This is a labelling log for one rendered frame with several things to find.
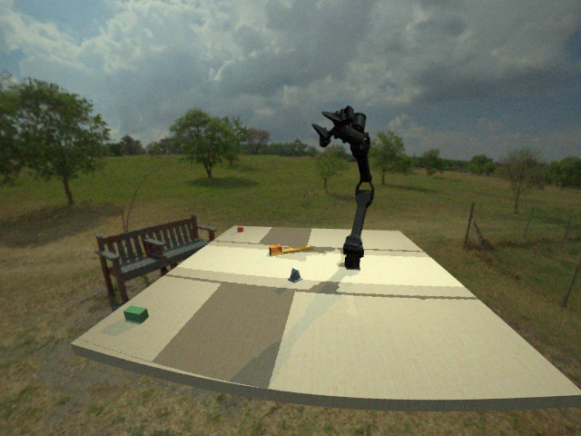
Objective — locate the small green block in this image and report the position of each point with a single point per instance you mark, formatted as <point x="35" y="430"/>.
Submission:
<point x="136" y="314"/>

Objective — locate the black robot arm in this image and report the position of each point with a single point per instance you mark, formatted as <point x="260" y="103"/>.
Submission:
<point x="360" y="148"/>

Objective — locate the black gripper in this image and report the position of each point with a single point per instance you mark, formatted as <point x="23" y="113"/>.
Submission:
<point x="342" y="130"/>

